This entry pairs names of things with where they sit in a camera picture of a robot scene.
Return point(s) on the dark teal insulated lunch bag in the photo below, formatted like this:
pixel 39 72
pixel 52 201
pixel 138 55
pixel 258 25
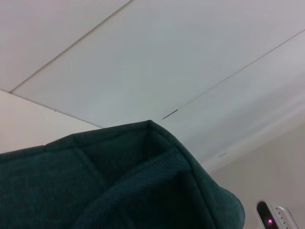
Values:
pixel 59 186

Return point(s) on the white depth camera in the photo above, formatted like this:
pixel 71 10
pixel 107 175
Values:
pixel 281 217

